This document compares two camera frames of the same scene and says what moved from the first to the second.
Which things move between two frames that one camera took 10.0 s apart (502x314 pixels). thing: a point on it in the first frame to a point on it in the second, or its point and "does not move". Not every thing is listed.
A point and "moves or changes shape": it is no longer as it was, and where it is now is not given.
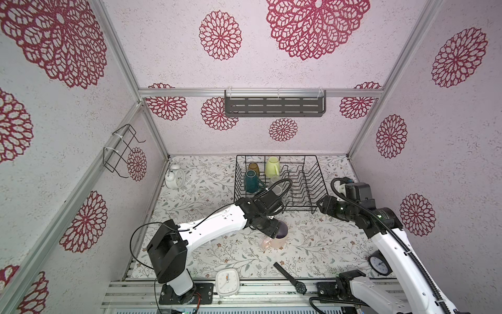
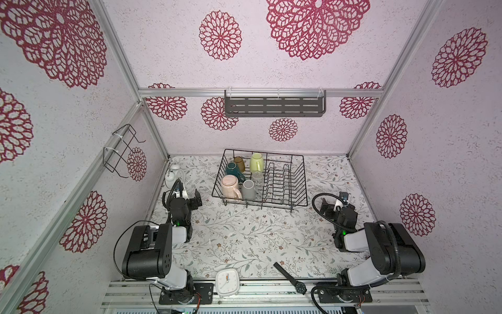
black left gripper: [272, 229] to [195, 204]
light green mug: [272, 167] to [256, 163]
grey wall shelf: [274, 103] does not move
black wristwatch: [299, 286] does not move
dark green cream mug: [251, 183] to [231, 169]
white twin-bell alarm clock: [174, 178] does not move
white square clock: [227, 282] does not move
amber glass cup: [253, 166] to [240, 165]
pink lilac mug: [280, 239] to [229, 185]
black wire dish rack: [255, 173] moves or changes shape
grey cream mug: [277, 190] to [248, 190]
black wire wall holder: [113, 157] does not move
